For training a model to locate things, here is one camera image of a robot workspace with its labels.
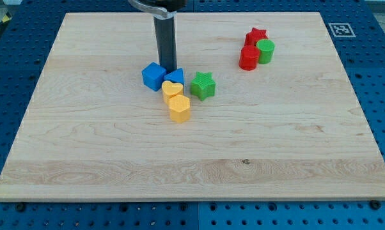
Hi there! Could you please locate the green star block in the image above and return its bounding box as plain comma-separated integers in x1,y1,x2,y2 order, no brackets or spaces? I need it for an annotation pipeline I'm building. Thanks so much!
191,72,216,101

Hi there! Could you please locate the red star block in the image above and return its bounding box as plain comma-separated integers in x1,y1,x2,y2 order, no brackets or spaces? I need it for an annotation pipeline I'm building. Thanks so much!
244,27,268,46

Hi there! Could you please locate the yellow hexagon block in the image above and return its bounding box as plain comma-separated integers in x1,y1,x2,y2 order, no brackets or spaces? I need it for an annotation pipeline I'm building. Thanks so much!
169,95,191,123

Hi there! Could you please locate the yellow heart block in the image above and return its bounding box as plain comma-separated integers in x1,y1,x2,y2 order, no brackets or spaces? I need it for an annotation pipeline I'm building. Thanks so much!
161,80,184,105

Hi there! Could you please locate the blue triangle block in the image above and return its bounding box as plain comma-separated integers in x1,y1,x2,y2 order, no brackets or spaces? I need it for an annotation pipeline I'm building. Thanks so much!
164,68,184,85

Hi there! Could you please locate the blue cube block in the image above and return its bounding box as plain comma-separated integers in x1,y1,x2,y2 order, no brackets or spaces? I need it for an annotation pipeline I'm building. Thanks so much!
141,62,166,91

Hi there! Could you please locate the red cylinder block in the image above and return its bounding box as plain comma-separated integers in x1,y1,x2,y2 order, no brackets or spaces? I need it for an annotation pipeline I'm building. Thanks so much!
239,45,260,71

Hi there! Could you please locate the green cylinder block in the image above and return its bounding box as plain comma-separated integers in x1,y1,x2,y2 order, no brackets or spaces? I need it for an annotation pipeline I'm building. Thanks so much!
256,39,275,64

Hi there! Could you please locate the light wooden board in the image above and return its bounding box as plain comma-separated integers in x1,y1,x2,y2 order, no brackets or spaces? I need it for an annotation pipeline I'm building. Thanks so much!
0,12,385,202

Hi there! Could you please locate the silver metal clamp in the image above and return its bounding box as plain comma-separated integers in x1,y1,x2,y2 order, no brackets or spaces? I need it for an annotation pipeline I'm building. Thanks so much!
128,0,188,20

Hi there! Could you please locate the white fiducial marker tag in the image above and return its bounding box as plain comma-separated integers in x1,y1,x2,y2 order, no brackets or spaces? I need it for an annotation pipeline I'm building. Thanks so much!
329,22,356,38

